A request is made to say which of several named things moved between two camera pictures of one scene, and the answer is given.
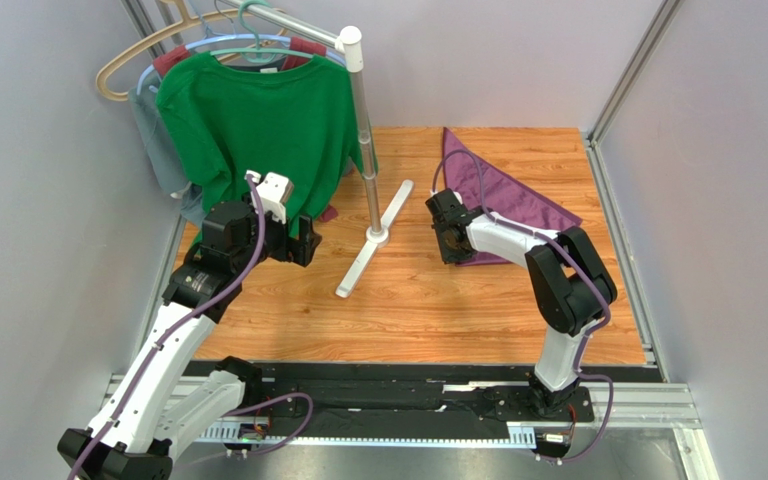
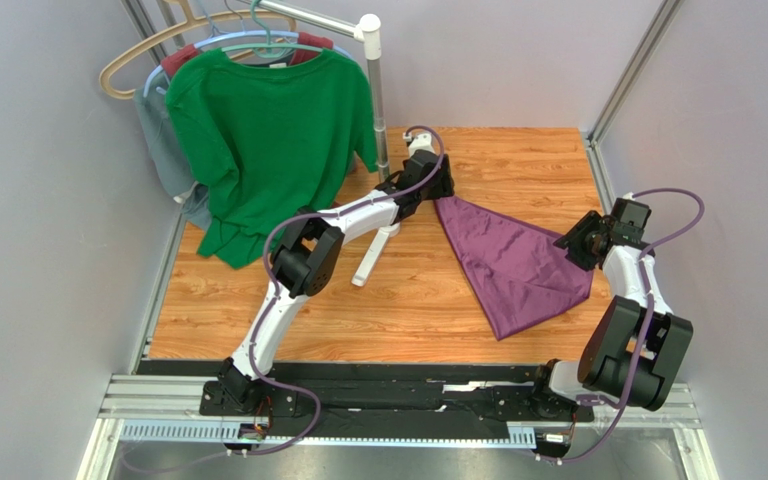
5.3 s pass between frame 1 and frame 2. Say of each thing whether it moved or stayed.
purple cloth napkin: moved
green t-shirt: stayed
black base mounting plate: stayed
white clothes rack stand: moved
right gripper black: moved
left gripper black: moved
